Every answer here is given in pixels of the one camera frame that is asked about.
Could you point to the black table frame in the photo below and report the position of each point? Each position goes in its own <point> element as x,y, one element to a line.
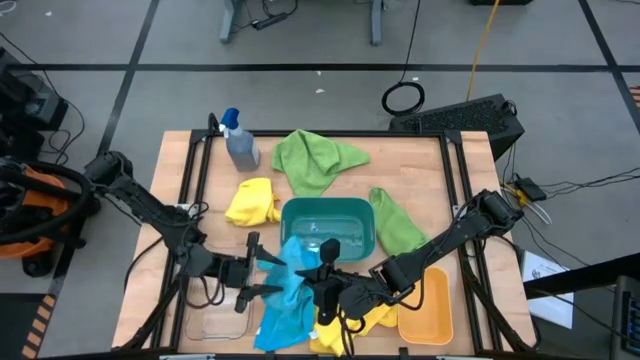
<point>197,165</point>

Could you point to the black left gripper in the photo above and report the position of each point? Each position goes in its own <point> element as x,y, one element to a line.
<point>235,272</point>

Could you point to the black floor equipment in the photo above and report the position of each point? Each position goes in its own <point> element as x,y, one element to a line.
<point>30,100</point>

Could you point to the grey control box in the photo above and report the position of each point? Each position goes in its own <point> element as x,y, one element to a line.
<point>625,320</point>

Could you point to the black power adapter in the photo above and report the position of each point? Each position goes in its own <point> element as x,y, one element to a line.
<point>530,189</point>

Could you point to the small green microfiber towel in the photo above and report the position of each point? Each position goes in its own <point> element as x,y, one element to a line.
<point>395,225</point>

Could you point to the black beam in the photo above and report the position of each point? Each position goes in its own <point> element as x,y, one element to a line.
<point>580,280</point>

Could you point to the white plug block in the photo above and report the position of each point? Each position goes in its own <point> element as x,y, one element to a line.
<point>186,210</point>

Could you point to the clear plastic basket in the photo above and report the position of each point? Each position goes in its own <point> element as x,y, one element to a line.
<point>220,325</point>

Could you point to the black power strip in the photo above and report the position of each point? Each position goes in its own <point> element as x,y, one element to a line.
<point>270,21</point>

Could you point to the blue microfiber towel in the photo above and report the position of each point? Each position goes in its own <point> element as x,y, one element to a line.
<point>287,315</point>

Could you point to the yellow microfiber towel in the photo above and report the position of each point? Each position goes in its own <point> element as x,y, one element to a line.
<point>325,340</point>
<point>252,202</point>

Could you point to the aluminium frame post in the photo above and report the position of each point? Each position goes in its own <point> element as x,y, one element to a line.
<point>187,357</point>
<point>457,357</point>

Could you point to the grey spray bottle blue head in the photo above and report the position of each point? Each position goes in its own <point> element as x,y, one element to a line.
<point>242,150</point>

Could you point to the orange plastic basket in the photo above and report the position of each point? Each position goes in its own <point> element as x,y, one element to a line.
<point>430,315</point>

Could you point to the orange black shop vacuum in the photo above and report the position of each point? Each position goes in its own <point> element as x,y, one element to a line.
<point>30,200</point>

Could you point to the teal plastic basket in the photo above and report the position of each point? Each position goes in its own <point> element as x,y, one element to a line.
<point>325,225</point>

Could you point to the grey desk leg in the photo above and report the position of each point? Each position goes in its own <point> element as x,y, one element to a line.
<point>230,20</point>
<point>376,22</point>

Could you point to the large green microfiber towel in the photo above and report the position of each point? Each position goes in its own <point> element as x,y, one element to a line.
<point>310,160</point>

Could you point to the white paper sheet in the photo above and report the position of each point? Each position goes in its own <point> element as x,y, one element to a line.
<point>545,280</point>

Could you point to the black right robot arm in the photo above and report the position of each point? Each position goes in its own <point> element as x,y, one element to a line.
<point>450,235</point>

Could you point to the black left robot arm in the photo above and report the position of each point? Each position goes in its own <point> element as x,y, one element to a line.
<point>150,210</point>

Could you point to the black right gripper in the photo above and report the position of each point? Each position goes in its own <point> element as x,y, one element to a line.
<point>327,300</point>

